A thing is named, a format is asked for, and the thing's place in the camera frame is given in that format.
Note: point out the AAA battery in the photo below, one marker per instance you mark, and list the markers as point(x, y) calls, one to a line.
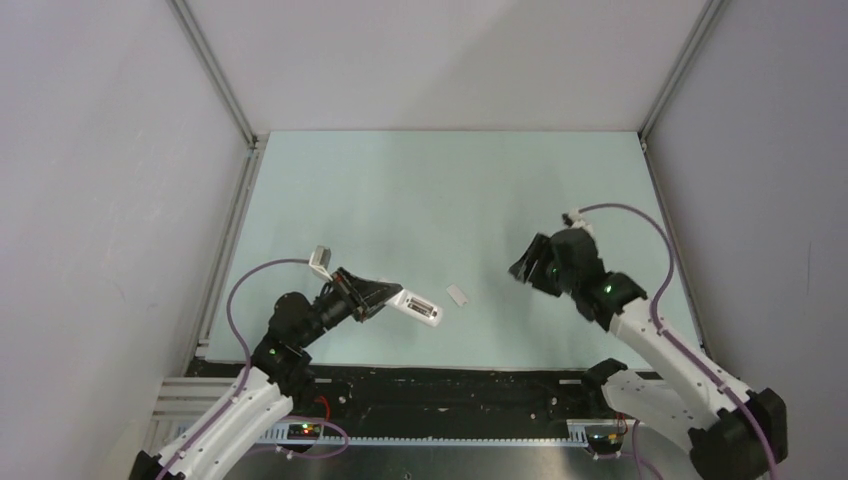
point(421, 307)

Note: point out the left aluminium frame rail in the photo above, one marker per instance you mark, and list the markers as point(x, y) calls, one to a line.
point(248, 166)

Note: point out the right controller board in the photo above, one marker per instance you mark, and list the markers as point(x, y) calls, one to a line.
point(605, 445)

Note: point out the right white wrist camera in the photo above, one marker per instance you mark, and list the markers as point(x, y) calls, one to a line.
point(574, 219)

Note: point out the white remote control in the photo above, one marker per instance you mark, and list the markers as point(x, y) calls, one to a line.
point(399, 303)

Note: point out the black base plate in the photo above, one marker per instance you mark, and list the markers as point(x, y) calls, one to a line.
point(443, 404)

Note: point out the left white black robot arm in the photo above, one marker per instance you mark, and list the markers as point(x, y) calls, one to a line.
point(276, 378)

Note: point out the controller board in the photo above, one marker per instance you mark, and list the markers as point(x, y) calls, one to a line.
point(605, 445)
point(304, 432)

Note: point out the white battery cover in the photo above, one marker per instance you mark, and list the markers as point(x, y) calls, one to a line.
point(457, 295)

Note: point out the right aluminium frame rail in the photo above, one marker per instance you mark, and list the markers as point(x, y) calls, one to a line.
point(704, 25)

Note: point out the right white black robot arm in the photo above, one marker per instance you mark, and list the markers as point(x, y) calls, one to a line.
point(728, 430)

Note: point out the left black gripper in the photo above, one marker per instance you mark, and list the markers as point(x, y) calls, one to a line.
point(362, 296)

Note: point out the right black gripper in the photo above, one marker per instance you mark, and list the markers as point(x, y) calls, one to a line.
point(523, 267)

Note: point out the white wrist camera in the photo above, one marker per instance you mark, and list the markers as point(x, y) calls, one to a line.
point(574, 219)
point(319, 261)

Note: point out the left controller board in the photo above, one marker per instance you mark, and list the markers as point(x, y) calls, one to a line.
point(304, 432)

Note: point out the aluminium frame rail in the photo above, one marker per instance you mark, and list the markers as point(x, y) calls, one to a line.
point(704, 25)
point(248, 166)

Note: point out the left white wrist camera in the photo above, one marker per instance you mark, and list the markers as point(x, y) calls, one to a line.
point(319, 261)

